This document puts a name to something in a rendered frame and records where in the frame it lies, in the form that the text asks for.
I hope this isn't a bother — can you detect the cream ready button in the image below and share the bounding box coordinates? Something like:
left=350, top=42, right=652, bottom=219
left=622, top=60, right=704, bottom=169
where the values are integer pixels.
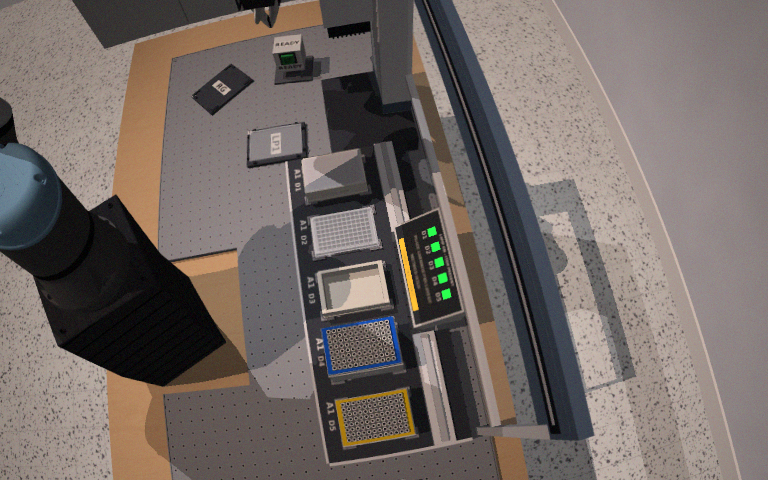
left=273, top=34, right=313, bottom=85

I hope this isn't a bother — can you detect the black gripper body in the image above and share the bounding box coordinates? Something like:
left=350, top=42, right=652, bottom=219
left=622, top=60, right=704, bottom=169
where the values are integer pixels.
left=235, top=0, right=275, bottom=11

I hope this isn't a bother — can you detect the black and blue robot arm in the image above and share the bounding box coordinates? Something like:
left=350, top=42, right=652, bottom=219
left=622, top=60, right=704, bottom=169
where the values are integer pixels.
left=0, top=97, right=130, bottom=314

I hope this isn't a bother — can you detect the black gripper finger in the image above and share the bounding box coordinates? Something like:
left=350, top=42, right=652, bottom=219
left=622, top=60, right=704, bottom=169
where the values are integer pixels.
left=251, top=7, right=271, bottom=28
left=269, top=0, right=281, bottom=28

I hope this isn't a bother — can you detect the beige one-well reservoir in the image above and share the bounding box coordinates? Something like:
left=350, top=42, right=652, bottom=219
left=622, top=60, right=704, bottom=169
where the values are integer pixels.
left=317, top=260, right=391, bottom=318

